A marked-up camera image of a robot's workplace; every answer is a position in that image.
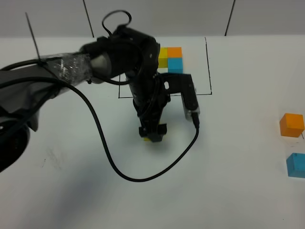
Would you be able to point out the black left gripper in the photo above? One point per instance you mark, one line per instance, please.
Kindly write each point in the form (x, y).
(149, 99)

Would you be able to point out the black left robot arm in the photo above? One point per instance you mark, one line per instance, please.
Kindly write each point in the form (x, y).
(26, 86)

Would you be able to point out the yellow template cube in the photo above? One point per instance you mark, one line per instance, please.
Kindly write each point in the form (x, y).
(163, 58)

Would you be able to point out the blue template cube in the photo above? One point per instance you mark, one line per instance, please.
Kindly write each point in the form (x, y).
(175, 65)

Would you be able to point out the orange template cube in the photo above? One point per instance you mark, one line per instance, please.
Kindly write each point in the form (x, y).
(174, 52)

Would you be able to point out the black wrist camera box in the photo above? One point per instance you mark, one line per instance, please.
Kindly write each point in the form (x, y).
(183, 84)

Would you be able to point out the black cable tie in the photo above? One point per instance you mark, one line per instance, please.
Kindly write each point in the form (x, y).
(33, 39)

